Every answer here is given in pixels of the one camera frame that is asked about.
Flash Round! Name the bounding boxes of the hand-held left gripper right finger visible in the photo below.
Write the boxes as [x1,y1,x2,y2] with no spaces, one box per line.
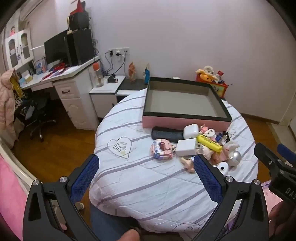
[193,153,270,241]

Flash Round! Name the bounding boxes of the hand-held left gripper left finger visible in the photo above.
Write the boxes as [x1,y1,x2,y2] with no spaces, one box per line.
[23,153,100,241]

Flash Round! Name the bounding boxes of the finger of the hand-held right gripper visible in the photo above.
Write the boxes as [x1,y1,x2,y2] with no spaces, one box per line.
[277,143,296,170]
[254,143,287,179]

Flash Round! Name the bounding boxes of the white earbuds case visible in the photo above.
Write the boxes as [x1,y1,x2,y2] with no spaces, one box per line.
[212,162,229,172]
[184,124,200,139]

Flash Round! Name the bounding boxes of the pig doll figurine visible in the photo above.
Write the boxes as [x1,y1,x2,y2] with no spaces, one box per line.
[180,148,212,174]

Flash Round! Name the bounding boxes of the pink cylinder case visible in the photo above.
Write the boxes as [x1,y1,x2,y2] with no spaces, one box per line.
[211,149,229,163]

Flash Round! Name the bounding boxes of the yellow highlighter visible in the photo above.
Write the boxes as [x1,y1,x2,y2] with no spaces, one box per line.
[196,135,223,153]

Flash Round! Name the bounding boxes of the white power adapter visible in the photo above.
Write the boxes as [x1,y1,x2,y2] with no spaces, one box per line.
[176,138,204,156]

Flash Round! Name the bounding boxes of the pink white block cat figure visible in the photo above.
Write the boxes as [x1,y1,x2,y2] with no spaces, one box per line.
[198,125,218,141]

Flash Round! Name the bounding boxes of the pink block toy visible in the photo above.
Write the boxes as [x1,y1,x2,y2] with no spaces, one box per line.
[151,138,175,160]

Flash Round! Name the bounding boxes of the pink box with black rim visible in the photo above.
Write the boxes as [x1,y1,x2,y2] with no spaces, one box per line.
[142,77,232,133]

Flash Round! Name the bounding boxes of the black remote control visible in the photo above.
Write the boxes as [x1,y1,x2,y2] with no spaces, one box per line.
[151,126,185,142]

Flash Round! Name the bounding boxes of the person's right hand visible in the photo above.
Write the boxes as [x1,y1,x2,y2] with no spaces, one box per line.
[269,201,287,234]

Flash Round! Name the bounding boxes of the person's left hand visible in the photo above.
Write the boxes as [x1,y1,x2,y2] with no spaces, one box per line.
[115,229,141,241]

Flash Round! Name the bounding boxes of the pink printed bedsheet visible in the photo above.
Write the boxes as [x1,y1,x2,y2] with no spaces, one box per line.
[261,181,285,209]

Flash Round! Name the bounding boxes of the person's leg in jeans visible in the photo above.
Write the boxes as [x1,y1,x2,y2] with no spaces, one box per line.
[90,204,141,241]

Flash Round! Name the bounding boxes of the white striped tablecloth table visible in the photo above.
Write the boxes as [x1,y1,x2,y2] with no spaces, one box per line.
[89,88,259,241]

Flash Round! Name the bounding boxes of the white desk with drawers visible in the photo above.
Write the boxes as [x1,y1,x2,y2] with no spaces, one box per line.
[21,56,101,130]

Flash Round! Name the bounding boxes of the pink bed blanket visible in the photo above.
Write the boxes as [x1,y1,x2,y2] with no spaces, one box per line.
[0,154,29,232]

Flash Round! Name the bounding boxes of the red toy storage box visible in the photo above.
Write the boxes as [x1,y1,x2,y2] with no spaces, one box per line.
[195,74,228,98]

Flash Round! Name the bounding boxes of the black office chair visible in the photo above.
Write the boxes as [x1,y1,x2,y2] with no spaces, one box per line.
[15,90,56,143]

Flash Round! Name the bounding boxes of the low white black cabinet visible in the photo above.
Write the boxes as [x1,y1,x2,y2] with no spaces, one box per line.
[89,75,148,116]

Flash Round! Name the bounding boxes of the yellow plush toy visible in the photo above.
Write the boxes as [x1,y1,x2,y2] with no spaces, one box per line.
[196,70,218,82]

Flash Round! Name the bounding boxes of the orange lid water bottle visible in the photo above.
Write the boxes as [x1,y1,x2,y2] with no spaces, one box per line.
[92,61,104,87]

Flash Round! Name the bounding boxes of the white plush toy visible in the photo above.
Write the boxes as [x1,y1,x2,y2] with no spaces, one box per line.
[203,65,219,77]

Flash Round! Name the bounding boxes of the pink down jacket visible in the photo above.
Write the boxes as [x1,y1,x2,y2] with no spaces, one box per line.
[0,70,20,142]

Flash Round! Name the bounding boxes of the red blue object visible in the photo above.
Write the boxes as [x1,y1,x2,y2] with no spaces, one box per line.
[50,62,67,72]

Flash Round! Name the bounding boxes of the yellow patterned scarf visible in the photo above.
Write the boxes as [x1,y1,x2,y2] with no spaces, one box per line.
[10,73,23,99]

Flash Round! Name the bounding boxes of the blue yellow box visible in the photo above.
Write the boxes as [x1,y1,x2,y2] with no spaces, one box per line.
[18,75,34,84]

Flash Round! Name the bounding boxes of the orange snack bag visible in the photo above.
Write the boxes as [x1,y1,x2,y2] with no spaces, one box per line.
[128,61,137,82]

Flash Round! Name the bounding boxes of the blue white snack bag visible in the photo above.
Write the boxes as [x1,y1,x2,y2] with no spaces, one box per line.
[143,62,151,84]

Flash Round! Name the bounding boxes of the blue white packets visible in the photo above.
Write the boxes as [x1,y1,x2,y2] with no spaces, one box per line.
[36,58,47,73]

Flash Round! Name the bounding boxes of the black computer tower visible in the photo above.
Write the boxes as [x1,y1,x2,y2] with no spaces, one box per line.
[67,29,95,66]

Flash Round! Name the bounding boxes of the black monitor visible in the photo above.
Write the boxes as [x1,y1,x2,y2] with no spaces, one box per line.
[44,30,70,66]

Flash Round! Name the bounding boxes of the white glass door cabinet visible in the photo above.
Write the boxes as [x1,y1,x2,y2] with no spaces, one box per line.
[5,28,34,70]

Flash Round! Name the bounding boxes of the black speaker box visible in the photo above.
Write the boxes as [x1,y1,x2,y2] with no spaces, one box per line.
[69,12,90,31]

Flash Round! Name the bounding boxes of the red paper bag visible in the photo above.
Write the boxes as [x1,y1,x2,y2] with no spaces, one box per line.
[69,0,86,15]

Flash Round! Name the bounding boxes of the white door frame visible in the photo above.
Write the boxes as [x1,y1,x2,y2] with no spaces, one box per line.
[277,97,296,127]

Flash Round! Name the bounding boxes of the white bed frame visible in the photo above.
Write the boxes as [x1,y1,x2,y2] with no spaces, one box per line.
[0,139,35,186]

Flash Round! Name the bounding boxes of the black power cable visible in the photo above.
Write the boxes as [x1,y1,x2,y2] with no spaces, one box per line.
[102,51,126,77]

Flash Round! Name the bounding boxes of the white wall power outlet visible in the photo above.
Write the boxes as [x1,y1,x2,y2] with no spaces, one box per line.
[108,47,130,56]

